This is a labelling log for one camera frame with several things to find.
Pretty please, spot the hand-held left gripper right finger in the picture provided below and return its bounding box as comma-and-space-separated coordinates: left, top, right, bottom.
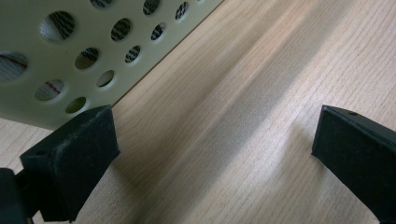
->
311, 105, 396, 224

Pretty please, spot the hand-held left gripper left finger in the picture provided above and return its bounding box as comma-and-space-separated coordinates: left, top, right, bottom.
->
20, 105, 121, 223

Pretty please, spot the pale green perforated plastic basket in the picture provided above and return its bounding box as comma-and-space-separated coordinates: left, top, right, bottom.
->
0, 0, 225, 131

